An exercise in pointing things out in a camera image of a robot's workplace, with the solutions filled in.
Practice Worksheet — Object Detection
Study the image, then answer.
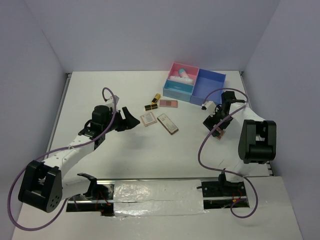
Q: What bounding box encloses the nine colour eyeshadow palette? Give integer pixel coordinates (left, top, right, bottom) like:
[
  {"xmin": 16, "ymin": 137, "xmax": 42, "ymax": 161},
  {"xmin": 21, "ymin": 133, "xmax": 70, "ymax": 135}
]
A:
[{"xmin": 212, "ymin": 127, "xmax": 226, "ymax": 140}]

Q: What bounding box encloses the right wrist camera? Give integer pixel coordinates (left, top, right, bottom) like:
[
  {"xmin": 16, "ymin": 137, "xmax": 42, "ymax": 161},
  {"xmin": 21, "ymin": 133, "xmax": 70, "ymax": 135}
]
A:
[{"xmin": 201, "ymin": 101, "xmax": 216, "ymax": 115}]

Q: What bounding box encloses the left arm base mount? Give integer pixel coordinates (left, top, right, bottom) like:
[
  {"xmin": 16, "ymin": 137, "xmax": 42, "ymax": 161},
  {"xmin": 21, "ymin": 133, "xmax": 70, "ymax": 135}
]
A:
[{"xmin": 66, "ymin": 172, "xmax": 116, "ymax": 217}]

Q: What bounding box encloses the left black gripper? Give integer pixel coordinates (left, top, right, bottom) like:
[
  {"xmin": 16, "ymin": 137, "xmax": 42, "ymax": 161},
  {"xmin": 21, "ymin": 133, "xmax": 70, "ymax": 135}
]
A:
[{"xmin": 102, "ymin": 106, "xmax": 140, "ymax": 133}]

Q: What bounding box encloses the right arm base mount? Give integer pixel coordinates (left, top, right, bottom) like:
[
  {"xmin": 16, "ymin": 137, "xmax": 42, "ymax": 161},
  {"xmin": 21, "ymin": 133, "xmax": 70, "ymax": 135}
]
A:
[{"xmin": 196, "ymin": 173, "xmax": 249, "ymax": 210}]

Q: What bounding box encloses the pink organizer bin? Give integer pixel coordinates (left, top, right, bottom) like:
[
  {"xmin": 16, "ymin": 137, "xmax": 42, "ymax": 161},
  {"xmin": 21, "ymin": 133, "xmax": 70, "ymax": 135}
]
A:
[{"xmin": 167, "ymin": 62, "xmax": 200, "ymax": 85}]

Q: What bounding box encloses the gold lipstick upright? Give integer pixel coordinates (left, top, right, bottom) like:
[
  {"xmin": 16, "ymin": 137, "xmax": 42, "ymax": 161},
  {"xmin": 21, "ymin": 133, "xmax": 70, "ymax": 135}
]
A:
[{"xmin": 151, "ymin": 93, "xmax": 161, "ymax": 104}]

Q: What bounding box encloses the long eyeshadow palette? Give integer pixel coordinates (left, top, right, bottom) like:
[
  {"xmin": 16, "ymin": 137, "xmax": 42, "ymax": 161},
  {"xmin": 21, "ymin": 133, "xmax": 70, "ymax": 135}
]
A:
[{"xmin": 157, "ymin": 113, "xmax": 179, "ymax": 135}]

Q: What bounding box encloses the purple blue organizer bin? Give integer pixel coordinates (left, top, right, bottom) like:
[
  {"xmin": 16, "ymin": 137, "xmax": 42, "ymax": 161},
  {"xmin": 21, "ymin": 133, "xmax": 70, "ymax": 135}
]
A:
[{"xmin": 190, "ymin": 68, "xmax": 226, "ymax": 106}]

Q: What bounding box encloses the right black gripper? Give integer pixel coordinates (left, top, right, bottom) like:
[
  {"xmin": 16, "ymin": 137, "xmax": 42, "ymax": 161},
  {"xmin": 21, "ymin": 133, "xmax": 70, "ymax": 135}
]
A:
[{"xmin": 203, "ymin": 105, "xmax": 235, "ymax": 138}]

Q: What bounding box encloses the teal capped cream tube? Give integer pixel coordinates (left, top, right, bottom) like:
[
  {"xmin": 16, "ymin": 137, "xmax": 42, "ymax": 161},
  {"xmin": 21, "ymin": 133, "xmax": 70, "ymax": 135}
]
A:
[{"xmin": 178, "ymin": 68, "xmax": 190, "ymax": 79}]

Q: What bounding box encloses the square pink compact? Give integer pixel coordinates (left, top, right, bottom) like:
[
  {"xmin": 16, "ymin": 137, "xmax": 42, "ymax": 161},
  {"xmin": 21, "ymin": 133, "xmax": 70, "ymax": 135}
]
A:
[{"xmin": 140, "ymin": 112, "xmax": 157, "ymax": 127}]

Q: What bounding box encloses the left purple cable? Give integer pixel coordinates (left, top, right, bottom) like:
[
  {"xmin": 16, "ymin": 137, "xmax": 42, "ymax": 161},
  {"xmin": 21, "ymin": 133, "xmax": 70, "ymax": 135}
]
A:
[{"xmin": 6, "ymin": 87, "xmax": 118, "ymax": 231}]

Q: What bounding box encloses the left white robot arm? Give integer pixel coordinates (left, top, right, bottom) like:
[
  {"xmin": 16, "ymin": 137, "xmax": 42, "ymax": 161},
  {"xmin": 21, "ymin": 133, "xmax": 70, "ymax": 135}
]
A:
[{"xmin": 18, "ymin": 105, "xmax": 140, "ymax": 213}]

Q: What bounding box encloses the white blue cream tube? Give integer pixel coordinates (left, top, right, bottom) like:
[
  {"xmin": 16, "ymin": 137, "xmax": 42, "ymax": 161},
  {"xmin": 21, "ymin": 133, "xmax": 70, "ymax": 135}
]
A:
[{"xmin": 168, "ymin": 75, "xmax": 194, "ymax": 85}]

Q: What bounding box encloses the pink blush palette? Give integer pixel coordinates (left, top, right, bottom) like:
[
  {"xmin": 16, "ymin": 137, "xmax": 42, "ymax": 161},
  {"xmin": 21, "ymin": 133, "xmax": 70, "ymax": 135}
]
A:
[{"xmin": 159, "ymin": 99, "xmax": 178, "ymax": 108}]

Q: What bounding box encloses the black gold lipstick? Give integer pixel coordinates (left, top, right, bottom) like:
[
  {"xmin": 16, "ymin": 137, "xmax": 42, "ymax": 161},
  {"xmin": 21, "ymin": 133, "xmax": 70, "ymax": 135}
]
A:
[{"xmin": 144, "ymin": 103, "xmax": 159, "ymax": 111}]

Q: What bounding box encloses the white foam board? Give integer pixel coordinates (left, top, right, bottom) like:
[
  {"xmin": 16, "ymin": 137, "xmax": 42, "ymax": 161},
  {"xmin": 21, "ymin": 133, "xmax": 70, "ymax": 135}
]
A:
[{"xmin": 13, "ymin": 177, "xmax": 302, "ymax": 240}]

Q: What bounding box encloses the light blue organizer bin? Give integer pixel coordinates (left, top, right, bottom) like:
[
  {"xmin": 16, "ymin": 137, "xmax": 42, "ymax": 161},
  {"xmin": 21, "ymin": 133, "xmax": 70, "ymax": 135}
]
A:
[{"xmin": 162, "ymin": 79, "xmax": 194, "ymax": 102}]

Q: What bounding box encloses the aluminium rail frame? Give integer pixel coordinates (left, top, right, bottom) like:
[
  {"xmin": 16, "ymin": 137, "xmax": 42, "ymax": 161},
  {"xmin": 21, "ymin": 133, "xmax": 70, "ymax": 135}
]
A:
[{"xmin": 36, "ymin": 72, "xmax": 73, "ymax": 162}]

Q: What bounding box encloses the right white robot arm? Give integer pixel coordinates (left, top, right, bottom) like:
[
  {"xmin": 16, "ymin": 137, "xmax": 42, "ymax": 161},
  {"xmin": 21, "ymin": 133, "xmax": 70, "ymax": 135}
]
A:
[{"xmin": 203, "ymin": 87, "xmax": 277, "ymax": 196}]

